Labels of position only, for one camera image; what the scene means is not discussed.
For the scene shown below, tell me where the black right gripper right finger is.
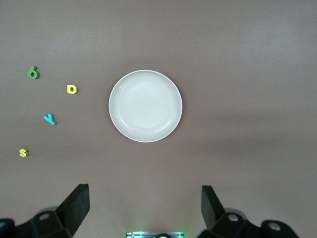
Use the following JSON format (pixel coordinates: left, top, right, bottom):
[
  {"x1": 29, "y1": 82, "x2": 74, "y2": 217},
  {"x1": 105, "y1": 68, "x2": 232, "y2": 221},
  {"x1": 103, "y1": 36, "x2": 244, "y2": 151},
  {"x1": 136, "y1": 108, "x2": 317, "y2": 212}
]
[{"x1": 198, "y1": 185, "x2": 300, "y2": 238}]

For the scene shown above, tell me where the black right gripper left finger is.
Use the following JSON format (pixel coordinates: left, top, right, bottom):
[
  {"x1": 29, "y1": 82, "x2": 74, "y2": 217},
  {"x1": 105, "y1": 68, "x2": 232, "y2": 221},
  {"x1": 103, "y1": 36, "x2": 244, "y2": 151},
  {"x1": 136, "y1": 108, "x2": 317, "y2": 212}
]
[{"x1": 0, "y1": 183, "x2": 90, "y2": 238}]

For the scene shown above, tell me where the teal foam letter y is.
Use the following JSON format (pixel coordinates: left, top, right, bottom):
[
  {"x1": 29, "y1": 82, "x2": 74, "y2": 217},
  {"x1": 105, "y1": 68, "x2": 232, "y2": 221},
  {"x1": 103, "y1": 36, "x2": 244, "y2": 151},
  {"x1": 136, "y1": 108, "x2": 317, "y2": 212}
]
[{"x1": 43, "y1": 113, "x2": 57, "y2": 125}]

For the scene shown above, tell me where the green foam letter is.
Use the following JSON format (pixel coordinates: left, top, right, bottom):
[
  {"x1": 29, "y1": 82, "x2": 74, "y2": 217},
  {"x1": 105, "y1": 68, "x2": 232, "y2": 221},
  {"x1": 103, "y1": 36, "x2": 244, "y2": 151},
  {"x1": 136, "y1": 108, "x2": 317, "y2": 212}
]
[{"x1": 26, "y1": 65, "x2": 40, "y2": 80}]

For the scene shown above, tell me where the beige round plate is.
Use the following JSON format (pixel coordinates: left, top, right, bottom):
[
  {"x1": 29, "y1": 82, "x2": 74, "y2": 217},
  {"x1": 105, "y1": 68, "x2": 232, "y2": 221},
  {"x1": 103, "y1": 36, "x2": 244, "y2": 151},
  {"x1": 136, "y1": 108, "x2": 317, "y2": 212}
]
[{"x1": 108, "y1": 69, "x2": 183, "y2": 143}]

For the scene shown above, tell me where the brown table cover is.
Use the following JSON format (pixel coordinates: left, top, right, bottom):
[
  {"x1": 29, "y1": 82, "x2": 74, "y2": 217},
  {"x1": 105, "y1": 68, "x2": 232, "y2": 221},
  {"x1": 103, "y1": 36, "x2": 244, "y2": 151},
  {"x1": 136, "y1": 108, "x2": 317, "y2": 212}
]
[{"x1": 0, "y1": 0, "x2": 317, "y2": 238}]

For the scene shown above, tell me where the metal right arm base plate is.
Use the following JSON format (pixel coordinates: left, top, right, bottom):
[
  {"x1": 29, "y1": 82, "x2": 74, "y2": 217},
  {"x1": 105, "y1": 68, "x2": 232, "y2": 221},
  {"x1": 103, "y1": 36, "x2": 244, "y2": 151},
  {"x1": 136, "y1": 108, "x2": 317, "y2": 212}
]
[{"x1": 125, "y1": 231, "x2": 185, "y2": 238}]

